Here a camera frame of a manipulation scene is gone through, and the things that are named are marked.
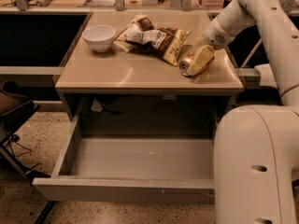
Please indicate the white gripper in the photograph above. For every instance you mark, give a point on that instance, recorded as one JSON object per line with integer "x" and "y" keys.
{"x": 215, "y": 34}

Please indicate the crushed orange soda can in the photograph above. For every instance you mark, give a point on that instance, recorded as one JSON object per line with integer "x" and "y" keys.
{"x": 188, "y": 65}

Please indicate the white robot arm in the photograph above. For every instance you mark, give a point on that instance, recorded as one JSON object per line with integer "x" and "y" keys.
{"x": 256, "y": 147}

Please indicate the grey drawer cabinet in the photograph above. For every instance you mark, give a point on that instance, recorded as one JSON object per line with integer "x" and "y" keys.
{"x": 136, "y": 73}

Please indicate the open grey top drawer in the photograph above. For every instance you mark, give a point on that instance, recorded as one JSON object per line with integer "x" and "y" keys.
{"x": 142, "y": 149}

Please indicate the brown crumpled chip bag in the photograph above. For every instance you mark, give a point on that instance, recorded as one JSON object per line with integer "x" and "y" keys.
{"x": 166, "y": 42}

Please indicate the white leaning rod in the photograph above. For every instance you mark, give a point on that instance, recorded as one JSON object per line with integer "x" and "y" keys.
{"x": 258, "y": 44}

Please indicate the white ceramic bowl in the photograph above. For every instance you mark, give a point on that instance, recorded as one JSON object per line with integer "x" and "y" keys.
{"x": 99, "y": 38}

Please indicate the dark office chair left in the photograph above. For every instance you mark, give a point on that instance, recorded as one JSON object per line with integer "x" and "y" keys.
{"x": 15, "y": 110}

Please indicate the metal shelf rail frame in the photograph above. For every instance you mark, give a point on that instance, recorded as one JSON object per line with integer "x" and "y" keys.
{"x": 124, "y": 0}

